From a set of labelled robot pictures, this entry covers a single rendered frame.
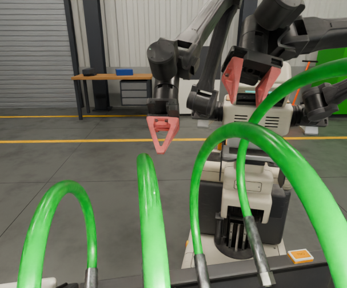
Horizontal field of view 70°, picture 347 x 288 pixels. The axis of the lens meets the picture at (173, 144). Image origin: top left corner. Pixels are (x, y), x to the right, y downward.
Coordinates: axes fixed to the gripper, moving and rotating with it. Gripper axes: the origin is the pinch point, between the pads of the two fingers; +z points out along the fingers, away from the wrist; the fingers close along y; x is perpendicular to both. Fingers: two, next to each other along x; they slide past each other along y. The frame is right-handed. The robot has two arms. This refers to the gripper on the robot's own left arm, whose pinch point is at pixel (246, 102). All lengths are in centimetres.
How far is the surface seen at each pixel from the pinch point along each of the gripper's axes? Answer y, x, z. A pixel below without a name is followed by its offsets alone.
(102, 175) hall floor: -73, 264, -33
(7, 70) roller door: -419, 510, -275
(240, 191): 1.1, 1.0, 16.4
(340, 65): -1.3, -23.6, 11.3
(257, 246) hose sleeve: 3.9, -0.6, 24.2
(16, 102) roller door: -394, 560, -222
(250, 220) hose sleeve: 2.8, 0.3, 20.7
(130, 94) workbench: -100, 410, -237
